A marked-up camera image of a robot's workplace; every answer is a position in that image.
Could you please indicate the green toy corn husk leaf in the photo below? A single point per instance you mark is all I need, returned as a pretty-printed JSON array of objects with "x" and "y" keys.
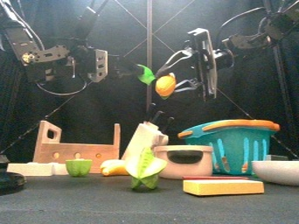
[{"x": 147, "y": 75}]

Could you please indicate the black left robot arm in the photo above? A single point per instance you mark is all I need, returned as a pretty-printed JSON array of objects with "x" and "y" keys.
[{"x": 31, "y": 49}]

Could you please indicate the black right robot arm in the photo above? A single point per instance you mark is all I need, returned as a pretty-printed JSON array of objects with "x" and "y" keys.
[{"x": 269, "y": 27}]

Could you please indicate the green toy corn husk shell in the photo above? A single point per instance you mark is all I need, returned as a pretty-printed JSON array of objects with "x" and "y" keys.
[{"x": 145, "y": 170}]

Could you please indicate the teal basket orange rim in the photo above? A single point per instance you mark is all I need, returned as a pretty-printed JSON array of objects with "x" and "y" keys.
[{"x": 238, "y": 143}]

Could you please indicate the wooden toy dish rack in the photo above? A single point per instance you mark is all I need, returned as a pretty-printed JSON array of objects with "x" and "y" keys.
[{"x": 78, "y": 151}]

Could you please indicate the red flat toy piece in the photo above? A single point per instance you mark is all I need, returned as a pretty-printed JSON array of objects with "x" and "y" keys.
[{"x": 214, "y": 177}]

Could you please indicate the yellow toy banana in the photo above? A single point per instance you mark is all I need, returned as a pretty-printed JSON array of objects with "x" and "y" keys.
[{"x": 114, "y": 169}]

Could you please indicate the grey small box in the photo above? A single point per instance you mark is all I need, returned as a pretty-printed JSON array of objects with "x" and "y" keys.
[{"x": 277, "y": 157}]

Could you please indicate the small green cup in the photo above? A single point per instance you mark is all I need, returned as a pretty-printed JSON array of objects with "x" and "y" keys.
[{"x": 79, "y": 167}]

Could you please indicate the yellow sponge block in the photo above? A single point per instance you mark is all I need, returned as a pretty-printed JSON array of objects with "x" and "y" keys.
[{"x": 222, "y": 187}]

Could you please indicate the white bowl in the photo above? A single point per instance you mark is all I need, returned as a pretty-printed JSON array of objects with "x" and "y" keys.
[{"x": 278, "y": 172}]

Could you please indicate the black round base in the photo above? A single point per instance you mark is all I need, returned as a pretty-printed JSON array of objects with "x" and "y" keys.
[{"x": 10, "y": 182}]

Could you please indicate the grey metal frame pole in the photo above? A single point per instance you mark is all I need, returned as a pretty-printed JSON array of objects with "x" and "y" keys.
[{"x": 150, "y": 43}]

